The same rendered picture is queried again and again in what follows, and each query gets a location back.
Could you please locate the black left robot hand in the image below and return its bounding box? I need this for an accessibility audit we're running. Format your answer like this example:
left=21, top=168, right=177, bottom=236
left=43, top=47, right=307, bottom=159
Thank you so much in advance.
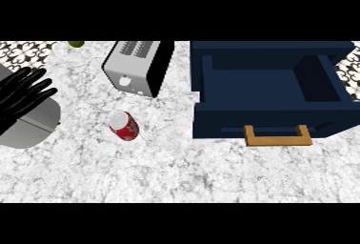
left=0, top=67, right=59, bottom=136

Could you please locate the red can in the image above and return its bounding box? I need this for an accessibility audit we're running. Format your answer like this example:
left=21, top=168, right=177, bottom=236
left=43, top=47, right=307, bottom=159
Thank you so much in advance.
left=108, top=111, right=140, bottom=143

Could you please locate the dark blue drawer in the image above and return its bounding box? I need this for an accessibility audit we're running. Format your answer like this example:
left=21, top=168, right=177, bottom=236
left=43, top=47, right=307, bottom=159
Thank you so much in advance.
left=192, top=54, right=360, bottom=139

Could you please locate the silver toaster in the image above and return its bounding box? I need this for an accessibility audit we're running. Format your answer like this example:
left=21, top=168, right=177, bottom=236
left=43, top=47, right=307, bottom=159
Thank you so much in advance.
left=102, top=41, right=176, bottom=99

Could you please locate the dark blue cabinet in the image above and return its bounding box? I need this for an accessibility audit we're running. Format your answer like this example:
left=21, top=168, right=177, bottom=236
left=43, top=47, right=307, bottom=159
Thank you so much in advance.
left=190, top=41, right=357, bottom=103

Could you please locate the tan wooden drawer handle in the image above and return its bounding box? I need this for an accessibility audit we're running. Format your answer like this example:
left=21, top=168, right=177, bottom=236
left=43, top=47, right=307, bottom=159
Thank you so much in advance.
left=244, top=124, right=316, bottom=147

